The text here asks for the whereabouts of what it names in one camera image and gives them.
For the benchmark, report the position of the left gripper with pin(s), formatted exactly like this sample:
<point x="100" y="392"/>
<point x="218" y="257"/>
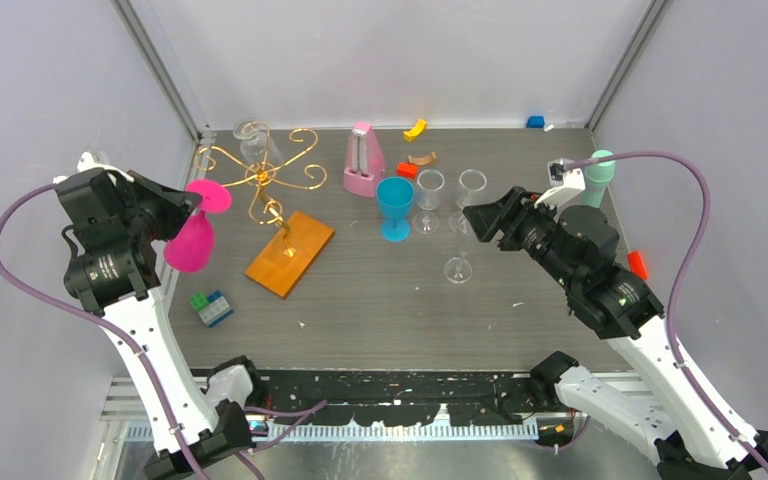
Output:
<point x="177" y="203"/>

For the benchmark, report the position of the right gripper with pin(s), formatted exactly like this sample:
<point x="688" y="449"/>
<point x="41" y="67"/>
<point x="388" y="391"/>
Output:
<point x="488" y="218"/>

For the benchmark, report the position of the clear wine glass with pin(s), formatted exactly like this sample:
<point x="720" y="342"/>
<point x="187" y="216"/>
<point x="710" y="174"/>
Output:
<point x="458" y="269"/>
<point x="469" y="189"/>
<point x="256" y="144"/>
<point x="428" y="196"/>

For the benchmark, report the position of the pink plastic wine glass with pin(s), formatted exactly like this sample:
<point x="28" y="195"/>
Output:
<point x="191" y="250"/>

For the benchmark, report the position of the blue plastic wine glass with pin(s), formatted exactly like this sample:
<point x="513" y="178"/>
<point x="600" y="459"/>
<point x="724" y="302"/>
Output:
<point x="395" y="196"/>

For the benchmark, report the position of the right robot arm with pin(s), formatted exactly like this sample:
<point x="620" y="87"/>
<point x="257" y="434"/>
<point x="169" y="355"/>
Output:
<point x="691" y="432"/>

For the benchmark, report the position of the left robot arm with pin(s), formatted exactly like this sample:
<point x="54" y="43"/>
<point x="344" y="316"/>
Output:
<point x="119" y="285"/>

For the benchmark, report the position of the orange wooden rack base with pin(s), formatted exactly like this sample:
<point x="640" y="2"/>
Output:
<point x="287" y="257"/>

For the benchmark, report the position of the tan arch block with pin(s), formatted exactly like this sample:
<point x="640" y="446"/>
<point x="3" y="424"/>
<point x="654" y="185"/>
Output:
<point x="421" y="161"/>

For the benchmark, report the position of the green blue toy bricks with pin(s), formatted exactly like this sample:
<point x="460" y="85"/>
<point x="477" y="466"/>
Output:
<point x="211" y="308"/>

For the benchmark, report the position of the blue block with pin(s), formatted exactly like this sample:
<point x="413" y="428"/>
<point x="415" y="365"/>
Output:
<point x="535" y="122"/>

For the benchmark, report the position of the yellow curved block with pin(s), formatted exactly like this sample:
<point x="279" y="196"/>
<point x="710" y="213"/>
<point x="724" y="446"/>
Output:
<point x="413" y="133"/>

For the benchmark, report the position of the mint green microphone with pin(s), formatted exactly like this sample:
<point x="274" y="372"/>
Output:
<point x="597" y="179"/>

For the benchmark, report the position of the pink metronome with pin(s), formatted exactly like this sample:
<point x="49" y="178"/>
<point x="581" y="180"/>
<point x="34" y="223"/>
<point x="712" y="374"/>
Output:
<point x="365" y="165"/>

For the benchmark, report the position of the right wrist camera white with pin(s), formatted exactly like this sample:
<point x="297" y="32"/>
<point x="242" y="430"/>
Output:
<point x="565" y="183"/>

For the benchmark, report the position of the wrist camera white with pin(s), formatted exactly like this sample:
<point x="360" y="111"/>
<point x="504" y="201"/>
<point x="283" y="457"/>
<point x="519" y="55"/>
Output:
<point x="565" y="183"/>
<point x="93" y="166"/>

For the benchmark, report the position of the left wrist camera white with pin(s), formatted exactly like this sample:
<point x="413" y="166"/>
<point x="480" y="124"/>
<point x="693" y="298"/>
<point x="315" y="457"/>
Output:
<point x="93" y="166"/>

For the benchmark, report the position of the gold wire glass rack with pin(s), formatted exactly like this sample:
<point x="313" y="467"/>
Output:
<point x="263" y="175"/>

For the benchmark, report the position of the orange red block by wall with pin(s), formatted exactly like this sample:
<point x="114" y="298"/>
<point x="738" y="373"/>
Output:
<point x="637" y="264"/>

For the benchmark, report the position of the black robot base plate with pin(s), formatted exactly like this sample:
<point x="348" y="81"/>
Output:
<point x="403" y="399"/>

